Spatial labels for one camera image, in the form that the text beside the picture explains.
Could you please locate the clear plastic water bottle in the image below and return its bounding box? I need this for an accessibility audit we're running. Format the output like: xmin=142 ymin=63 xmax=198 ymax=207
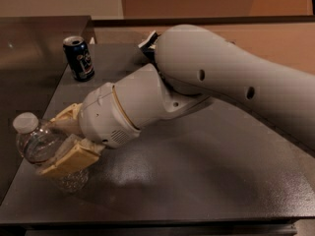
xmin=13 ymin=112 xmax=89 ymax=194

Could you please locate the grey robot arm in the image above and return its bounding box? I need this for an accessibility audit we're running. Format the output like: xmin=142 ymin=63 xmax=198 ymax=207
xmin=36 ymin=25 xmax=315 ymax=178

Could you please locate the blue soda can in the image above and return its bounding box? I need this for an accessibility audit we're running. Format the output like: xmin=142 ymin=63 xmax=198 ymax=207
xmin=63 ymin=35 xmax=95 ymax=82

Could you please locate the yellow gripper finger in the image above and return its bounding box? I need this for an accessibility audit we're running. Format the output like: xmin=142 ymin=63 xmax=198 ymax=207
xmin=36 ymin=134 xmax=105 ymax=178
xmin=50 ymin=103 xmax=82 ymax=136

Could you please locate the blue crumpled chip bag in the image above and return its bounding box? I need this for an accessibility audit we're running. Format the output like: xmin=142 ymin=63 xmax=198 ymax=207
xmin=138 ymin=30 xmax=159 ymax=62

